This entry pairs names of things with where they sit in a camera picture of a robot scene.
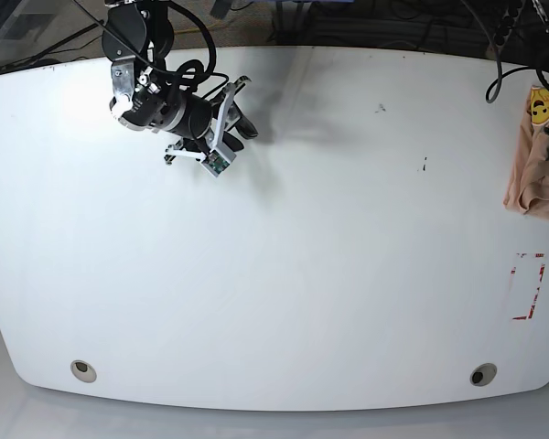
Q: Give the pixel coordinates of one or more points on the red tape rectangle marker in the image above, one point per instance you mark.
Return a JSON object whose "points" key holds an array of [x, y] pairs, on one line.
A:
{"points": [[526, 280]]}

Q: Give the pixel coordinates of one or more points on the left table grommet hole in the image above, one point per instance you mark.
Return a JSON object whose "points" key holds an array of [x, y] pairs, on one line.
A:
{"points": [[83, 371]]}

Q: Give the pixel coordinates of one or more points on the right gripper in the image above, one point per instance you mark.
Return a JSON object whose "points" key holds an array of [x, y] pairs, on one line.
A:
{"points": [[143, 100]]}

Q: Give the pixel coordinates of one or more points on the table grommet hole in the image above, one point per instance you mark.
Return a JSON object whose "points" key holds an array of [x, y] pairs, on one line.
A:
{"points": [[483, 375], [83, 371]]}

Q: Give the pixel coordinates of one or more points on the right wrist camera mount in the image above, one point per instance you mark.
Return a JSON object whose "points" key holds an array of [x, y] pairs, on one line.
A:
{"points": [[215, 142]]}

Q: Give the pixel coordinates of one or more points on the white power strip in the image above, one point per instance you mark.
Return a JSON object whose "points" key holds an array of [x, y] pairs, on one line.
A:
{"points": [[508, 20]]}

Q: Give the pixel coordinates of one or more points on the peach T-shirt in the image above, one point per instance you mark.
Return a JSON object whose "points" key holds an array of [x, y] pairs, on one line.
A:
{"points": [[528, 190]]}

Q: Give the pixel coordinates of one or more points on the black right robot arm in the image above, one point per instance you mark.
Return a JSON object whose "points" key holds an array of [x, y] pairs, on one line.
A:
{"points": [[136, 38]]}

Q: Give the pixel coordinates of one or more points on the right table grommet hole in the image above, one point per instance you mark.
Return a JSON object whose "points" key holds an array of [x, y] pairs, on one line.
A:
{"points": [[483, 375]]}

